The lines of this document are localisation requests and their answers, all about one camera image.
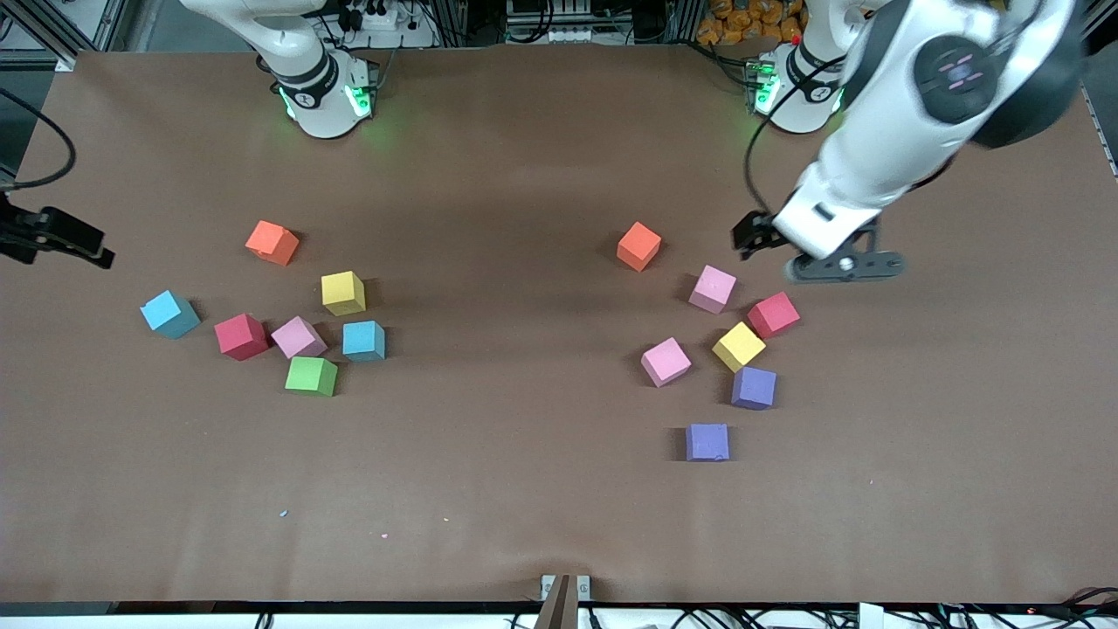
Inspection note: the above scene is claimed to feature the pink foam cube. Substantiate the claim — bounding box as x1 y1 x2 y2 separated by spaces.
271 315 329 360
641 337 692 388
688 265 737 315

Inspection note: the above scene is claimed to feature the orange foam cube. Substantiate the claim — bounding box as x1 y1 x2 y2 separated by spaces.
245 220 300 266
617 221 662 273

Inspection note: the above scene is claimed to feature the yellow foam cube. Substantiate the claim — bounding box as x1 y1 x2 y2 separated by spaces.
321 271 368 317
712 321 767 374

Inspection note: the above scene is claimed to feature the green foam cube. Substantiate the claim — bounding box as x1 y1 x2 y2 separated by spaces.
285 356 339 397

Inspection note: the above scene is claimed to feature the blue foam cube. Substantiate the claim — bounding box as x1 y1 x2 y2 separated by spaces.
140 290 201 340
342 321 387 363

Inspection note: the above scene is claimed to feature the red foam cube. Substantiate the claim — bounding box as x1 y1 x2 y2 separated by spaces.
748 292 801 340
214 313 270 362

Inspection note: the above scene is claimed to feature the purple foam cube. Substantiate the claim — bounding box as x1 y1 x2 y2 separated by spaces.
686 424 730 462
732 366 778 411

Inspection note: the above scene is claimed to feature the orange yellow packets pile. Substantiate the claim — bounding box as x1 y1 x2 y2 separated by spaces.
697 0 804 46

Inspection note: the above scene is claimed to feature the white socket strip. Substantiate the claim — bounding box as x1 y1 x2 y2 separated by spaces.
507 0 612 45

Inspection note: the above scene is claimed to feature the white power strip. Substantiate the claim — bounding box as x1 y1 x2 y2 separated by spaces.
336 0 411 32

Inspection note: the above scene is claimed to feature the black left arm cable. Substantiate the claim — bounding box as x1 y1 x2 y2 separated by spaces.
743 54 846 219

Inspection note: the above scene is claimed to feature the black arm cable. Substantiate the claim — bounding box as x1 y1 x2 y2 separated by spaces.
743 54 846 219
0 87 77 190

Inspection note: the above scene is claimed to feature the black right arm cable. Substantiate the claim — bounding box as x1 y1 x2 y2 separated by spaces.
0 87 77 190

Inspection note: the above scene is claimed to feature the aluminium frame post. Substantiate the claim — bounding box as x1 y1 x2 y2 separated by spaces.
0 0 79 73

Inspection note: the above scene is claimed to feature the aluminium table edge rail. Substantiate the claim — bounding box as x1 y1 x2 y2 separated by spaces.
1083 83 1118 180

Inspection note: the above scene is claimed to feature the metal camera stand bracket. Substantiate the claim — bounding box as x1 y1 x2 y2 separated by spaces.
540 574 592 629

